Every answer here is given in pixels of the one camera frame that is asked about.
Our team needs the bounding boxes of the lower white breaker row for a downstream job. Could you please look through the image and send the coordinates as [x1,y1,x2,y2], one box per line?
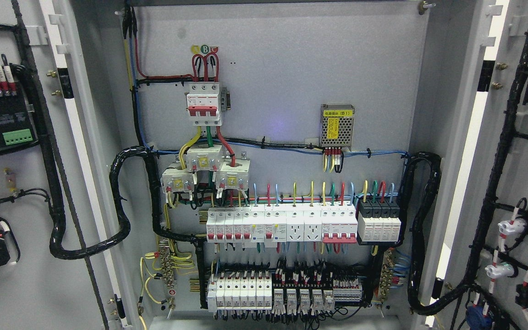
[207,271,273,313]

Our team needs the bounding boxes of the black white surge protector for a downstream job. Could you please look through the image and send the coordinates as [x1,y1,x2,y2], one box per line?
[357,200,402,245]

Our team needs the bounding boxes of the black wire loom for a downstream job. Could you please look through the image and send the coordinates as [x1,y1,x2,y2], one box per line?
[401,151,468,316]
[16,64,161,261]

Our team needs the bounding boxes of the row of small breakers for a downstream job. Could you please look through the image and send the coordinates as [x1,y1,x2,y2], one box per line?
[206,205,287,248]

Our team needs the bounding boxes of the metal mesh power supply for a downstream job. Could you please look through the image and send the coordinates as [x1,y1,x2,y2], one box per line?
[320,104,355,148]

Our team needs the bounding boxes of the black wire loom right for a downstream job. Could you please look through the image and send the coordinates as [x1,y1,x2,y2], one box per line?
[401,151,468,316]

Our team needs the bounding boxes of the black wire loom left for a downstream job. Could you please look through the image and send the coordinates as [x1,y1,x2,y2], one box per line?
[16,64,161,261]

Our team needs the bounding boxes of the white current transformers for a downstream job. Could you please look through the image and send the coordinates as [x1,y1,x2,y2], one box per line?
[161,144,250,194]

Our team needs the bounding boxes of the relay terminal row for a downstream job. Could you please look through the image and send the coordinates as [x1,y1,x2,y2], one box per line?
[272,261,364,317]

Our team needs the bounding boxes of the main red-handled breaker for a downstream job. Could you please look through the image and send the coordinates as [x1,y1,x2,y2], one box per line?
[186,82,231,126]

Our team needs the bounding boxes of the red-handled white circuit breaker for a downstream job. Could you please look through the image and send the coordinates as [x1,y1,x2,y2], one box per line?
[321,205,358,244]

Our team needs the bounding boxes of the white socket modules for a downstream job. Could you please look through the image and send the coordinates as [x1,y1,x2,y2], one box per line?
[286,204,322,242]

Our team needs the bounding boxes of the grey cabinet door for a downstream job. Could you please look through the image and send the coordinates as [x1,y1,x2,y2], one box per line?
[403,0,528,330]
[0,0,123,330]

